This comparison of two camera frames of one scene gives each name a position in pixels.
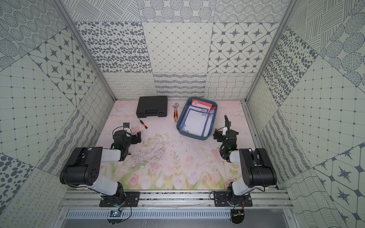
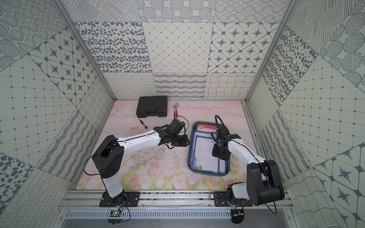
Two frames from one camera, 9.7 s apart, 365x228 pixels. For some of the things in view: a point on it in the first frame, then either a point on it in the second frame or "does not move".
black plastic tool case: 152,106 does not move
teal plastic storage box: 197,118 -> 200,160
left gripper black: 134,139 -> 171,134
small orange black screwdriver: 146,127 does not move
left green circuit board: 114,213 does not move
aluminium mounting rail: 260,199 does not move
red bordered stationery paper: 203,104 -> 206,128
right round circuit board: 237,215 does not move
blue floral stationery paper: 198,120 -> 202,158
